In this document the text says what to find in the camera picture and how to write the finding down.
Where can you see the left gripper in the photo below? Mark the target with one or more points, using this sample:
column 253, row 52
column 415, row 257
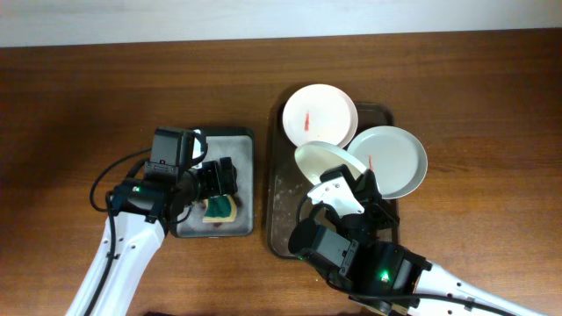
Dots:
column 213, row 186

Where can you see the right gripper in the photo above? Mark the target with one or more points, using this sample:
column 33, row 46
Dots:
column 372, row 200

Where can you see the green and yellow sponge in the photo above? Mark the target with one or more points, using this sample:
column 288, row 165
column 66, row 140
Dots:
column 220, row 209

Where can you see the white plate with sauce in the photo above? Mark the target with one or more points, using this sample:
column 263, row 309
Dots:
column 316, row 157

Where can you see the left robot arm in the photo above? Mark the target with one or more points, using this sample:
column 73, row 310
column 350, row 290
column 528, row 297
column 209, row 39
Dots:
column 140, row 213

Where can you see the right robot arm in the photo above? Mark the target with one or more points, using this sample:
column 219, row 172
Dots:
column 338, row 240

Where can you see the small black soapy tray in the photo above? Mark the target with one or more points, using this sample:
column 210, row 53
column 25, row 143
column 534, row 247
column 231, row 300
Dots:
column 238, row 144

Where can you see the large brown serving tray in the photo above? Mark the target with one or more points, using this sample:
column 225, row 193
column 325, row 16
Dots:
column 287, row 185

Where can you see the pink rimmed white plate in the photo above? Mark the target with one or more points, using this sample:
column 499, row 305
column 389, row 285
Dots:
column 320, row 112

